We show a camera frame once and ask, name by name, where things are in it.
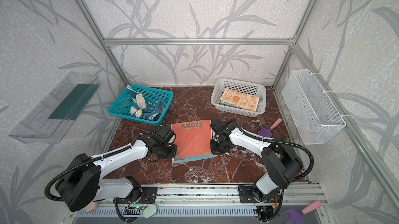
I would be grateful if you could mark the brown sponge block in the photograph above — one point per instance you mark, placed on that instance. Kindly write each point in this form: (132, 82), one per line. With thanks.
(91, 207)

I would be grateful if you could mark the clear acrylic wall shelf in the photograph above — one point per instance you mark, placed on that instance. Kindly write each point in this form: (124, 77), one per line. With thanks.
(51, 119)

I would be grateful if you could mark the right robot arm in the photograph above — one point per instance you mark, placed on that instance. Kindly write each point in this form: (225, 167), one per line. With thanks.
(285, 162)

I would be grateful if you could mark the brown red bear towel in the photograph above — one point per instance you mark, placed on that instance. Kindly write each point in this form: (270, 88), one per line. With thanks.
(193, 140)

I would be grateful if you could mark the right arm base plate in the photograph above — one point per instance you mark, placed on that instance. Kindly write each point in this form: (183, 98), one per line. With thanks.
(250, 194)

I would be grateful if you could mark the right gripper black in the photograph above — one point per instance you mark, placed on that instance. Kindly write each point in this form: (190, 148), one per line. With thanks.
(216, 146)

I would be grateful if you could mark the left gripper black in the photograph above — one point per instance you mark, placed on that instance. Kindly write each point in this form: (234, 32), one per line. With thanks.
(171, 151)

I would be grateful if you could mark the pile of coloured towels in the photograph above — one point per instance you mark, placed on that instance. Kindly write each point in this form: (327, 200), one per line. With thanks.
(143, 108)

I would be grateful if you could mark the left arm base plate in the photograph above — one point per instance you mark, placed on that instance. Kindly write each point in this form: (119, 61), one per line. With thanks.
(143, 195)

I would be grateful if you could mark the white wire mesh basket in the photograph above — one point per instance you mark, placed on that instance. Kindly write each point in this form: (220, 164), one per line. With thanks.
(315, 116)

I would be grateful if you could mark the orange bunny pattern towel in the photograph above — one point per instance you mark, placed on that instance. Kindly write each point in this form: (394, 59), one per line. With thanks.
(233, 96)

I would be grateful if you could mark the white plastic basket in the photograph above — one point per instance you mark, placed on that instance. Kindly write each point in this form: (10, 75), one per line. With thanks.
(243, 87)

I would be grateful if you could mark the pale green oval pad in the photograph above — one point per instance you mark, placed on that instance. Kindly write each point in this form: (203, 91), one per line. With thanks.
(149, 211)

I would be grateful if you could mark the teal plastic basket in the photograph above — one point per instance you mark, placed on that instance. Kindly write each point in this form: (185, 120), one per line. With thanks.
(123, 103)

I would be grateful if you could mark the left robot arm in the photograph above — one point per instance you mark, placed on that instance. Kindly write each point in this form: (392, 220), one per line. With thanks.
(84, 181)

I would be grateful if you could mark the yellow teal whale towel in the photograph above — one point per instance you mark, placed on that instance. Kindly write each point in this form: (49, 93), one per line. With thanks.
(235, 105)

